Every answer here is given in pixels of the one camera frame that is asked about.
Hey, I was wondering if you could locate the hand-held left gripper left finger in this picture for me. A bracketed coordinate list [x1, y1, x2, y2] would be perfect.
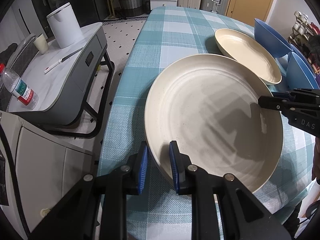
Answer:
[32, 141, 150, 240]

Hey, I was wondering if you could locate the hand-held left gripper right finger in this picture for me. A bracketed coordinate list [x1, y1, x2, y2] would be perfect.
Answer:
[169, 141, 293, 240]

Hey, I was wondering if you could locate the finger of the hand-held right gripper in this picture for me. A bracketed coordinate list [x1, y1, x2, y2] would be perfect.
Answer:
[258, 95, 295, 111]
[272, 91, 297, 99]

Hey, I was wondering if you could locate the blue bowl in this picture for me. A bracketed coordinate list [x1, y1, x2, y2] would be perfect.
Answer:
[287, 46, 320, 90]
[254, 18, 295, 58]

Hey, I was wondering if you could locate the cream plate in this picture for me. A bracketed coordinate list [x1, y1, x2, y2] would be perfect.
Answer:
[214, 28, 282, 85]
[144, 54, 284, 194]

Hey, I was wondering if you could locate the person's right hand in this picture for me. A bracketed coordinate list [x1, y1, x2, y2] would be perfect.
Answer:
[312, 137, 320, 184]

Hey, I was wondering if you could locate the gold shoe rack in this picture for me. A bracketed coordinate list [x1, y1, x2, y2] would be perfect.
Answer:
[287, 10, 320, 75]

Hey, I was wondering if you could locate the pale grey cabinet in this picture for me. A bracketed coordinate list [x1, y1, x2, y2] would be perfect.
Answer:
[0, 110, 100, 240]

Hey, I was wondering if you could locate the grey side table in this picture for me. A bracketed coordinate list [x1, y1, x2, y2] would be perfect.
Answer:
[7, 22, 115, 139]

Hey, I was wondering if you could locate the teal checked tablecloth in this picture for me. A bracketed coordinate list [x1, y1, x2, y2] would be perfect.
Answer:
[96, 6, 320, 240]

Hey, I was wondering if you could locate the clear water bottle red label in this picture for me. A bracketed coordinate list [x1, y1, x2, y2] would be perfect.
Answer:
[0, 63, 39, 110]

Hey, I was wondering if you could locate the white cylindrical kettle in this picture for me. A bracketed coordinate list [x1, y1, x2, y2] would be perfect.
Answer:
[46, 2, 84, 49]

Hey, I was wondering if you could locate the cream cup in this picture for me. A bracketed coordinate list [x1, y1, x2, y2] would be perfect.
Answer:
[33, 33, 49, 54]

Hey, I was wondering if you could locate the grey white woven basket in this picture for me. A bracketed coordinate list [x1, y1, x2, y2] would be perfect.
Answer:
[117, 0, 144, 17]

